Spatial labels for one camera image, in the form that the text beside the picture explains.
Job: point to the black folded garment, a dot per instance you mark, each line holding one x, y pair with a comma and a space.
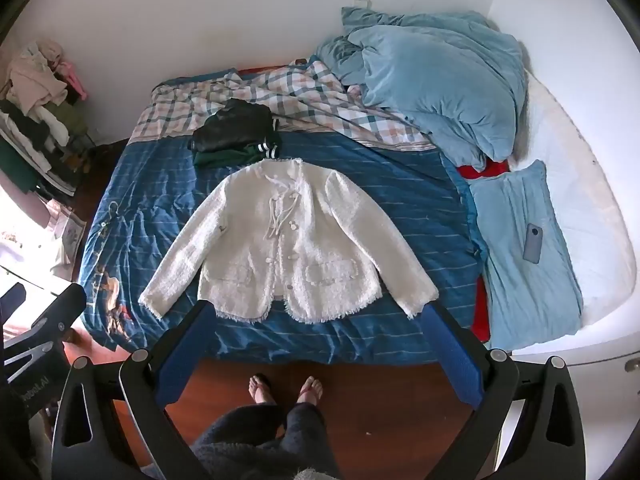
235, 125

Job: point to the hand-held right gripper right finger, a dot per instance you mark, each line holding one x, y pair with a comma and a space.
450, 355

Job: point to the person's left foot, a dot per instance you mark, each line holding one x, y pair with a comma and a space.
261, 389

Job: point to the light blue duvet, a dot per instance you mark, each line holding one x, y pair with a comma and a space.
440, 80

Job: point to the pile of assorted clothes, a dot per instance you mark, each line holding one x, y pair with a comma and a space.
35, 110

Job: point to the person's right foot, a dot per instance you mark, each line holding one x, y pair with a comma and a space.
310, 390

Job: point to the white mattress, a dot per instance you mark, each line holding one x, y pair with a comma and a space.
585, 185

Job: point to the blue striped bed sheet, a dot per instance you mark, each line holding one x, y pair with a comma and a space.
400, 195

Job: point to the white tweed jacket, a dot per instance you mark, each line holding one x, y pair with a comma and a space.
295, 240

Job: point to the grey smartphone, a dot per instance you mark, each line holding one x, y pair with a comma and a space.
532, 243

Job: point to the light blue pillow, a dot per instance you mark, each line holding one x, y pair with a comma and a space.
525, 290

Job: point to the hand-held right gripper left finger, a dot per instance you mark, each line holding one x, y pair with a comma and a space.
185, 347

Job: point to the person's foot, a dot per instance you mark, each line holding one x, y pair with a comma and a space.
310, 390
261, 389

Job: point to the red sheet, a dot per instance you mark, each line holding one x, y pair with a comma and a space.
482, 170

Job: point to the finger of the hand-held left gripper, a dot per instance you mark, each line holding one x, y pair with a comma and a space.
60, 312

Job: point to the green garment with striped cuffs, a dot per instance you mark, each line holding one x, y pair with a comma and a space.
225, 156

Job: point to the plaid blanket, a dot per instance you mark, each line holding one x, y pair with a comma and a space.
310, 95

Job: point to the person's dark grey pants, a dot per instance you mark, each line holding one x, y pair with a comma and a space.
260, 440

